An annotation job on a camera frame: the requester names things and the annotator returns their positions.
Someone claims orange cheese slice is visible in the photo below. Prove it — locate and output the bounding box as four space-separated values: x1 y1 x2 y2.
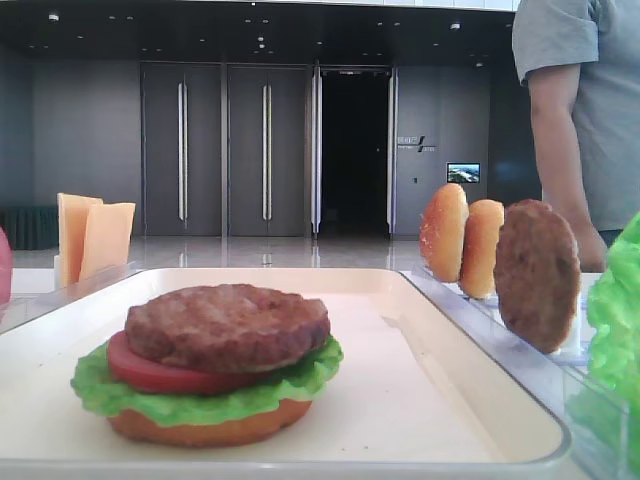
57 193 103 287
79 202 136 280

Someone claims brown meat patty on tray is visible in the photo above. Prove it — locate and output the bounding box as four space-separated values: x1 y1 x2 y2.
125 284 331 373

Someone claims standing brown meat patty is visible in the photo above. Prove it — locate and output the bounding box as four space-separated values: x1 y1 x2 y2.
494 199 580 354

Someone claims red tomato slice on tray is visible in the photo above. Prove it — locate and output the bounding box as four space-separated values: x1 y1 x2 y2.
106 331 272 395

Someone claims green lettuce leaf on tray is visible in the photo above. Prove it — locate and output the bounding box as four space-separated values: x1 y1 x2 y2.
70 336 344 427

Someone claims standing red tomato slice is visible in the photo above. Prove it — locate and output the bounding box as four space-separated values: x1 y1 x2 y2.
0 228 13 305

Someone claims standing green lettuce leaf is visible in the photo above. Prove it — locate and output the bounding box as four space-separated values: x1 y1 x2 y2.
569 217 639 474

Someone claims rear standing bun slice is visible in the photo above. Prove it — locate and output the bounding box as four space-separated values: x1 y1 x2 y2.
420 183 469 283

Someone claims standing bun slice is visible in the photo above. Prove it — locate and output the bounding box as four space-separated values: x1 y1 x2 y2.
420 183 469 283
458 199 504 299

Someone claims front standing bun slice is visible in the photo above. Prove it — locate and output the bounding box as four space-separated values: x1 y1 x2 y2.
458 199 504 299

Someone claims cream rectangular serving tray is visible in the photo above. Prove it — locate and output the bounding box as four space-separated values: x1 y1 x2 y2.
1 268 572 479

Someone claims bottom bun slice on tray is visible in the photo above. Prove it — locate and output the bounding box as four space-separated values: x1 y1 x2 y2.
107 399 312 448

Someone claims clear acrylic left food rack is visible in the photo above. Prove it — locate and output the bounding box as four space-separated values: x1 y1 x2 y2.
1 262 141 334

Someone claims clear acrylic food rack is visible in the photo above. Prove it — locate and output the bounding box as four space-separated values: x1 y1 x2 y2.
1 262 141 334
403 265 639 479

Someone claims person in grey t-shirt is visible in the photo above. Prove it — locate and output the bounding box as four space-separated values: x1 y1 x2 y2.
512 0 639 272

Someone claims clear acrylic right food rack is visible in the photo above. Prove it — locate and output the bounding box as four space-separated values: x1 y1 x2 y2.
403 265 639 479

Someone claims dark double door with handles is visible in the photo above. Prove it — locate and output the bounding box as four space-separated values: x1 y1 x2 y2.
141 63 311 237

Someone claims small wall display screen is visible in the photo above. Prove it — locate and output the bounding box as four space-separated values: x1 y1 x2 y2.
446 162 480 184

